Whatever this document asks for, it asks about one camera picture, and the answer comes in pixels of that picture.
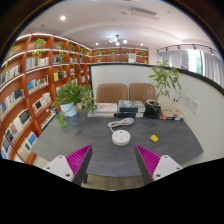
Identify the blue-grey cover book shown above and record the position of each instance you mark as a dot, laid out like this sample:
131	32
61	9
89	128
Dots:
131	105

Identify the thin white book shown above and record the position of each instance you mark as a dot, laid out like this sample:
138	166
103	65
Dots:
100	115

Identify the black track light rail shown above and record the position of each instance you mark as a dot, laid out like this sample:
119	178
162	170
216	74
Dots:
186	46

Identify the tall white standing sign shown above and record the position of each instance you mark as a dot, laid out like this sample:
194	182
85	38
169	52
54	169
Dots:
185	60

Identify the red book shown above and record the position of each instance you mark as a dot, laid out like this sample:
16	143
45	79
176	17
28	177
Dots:
170	118

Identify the red-brown bookshelf unit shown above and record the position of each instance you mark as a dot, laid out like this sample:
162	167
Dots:
16	100

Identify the white curtains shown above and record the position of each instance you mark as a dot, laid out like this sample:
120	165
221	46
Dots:
211	66

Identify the yellow charger block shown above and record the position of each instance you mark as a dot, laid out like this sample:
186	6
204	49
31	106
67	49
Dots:
154	138

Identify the small tree in black pot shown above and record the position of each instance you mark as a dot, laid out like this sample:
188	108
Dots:
152	109

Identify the multi-bulb ceiling lamp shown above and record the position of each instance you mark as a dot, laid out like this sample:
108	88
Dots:
117	40

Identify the leafy plant in white pot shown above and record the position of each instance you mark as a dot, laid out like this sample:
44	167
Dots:
69	109

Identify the round white power strip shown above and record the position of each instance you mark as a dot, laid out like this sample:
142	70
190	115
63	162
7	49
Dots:
121	137

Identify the white picture-cover book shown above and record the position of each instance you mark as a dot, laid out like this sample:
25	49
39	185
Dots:
106	107

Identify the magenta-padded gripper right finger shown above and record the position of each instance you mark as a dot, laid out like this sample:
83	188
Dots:
166	165

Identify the dark blue book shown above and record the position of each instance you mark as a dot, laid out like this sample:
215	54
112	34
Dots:
130	115

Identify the clear bottle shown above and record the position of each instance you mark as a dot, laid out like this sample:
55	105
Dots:
175	99

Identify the dark table leg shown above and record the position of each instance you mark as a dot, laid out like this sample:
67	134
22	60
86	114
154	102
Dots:
85	178

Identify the white wall socket plate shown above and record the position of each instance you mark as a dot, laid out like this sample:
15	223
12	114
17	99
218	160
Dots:
194	106
187	100

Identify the small white standing sign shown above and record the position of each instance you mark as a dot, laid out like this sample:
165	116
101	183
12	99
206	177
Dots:
132	58

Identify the ceiling air vent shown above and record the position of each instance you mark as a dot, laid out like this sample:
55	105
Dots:
142	11

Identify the beige flat box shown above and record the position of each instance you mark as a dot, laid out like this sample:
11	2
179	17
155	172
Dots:
171	111

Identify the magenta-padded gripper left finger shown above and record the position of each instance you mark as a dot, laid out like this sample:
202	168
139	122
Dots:
57	166

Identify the brown upholstered chair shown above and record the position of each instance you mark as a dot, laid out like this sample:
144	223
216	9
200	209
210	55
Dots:
111	92
141	93

